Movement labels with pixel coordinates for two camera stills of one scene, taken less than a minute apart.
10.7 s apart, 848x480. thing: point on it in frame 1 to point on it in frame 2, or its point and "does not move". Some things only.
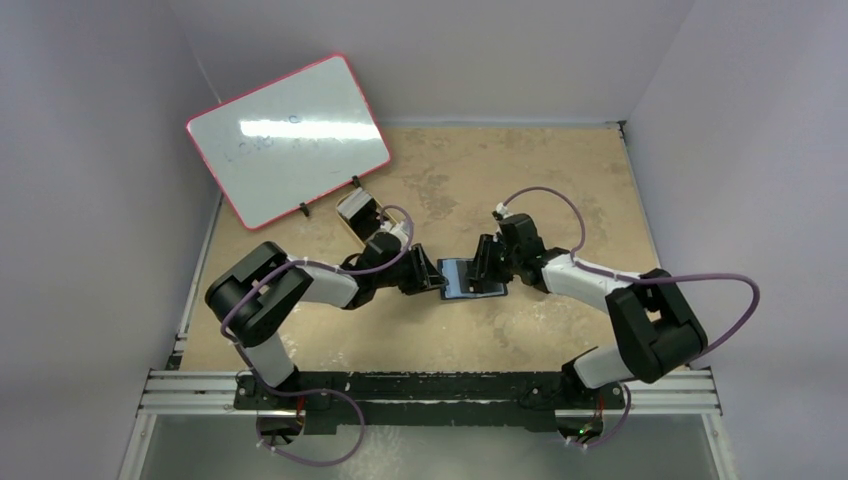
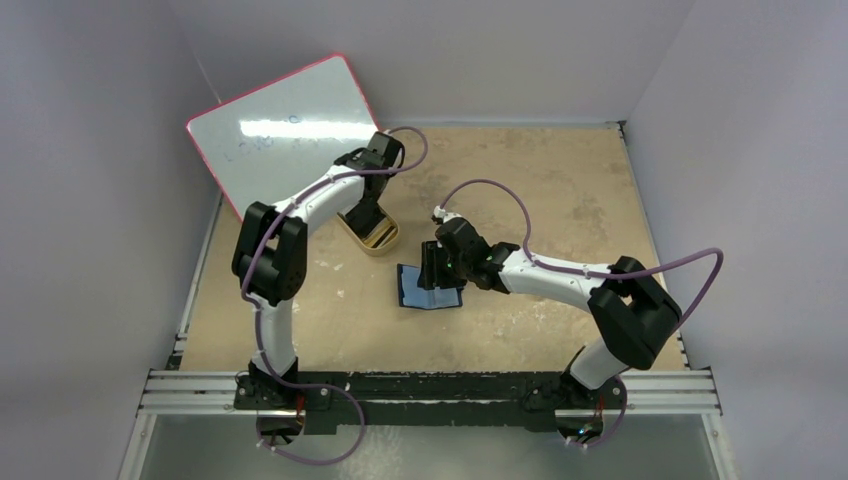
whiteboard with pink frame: (296, 140) does not move
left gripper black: (416, 283) to (370, 202)
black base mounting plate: (495, 400) does not move
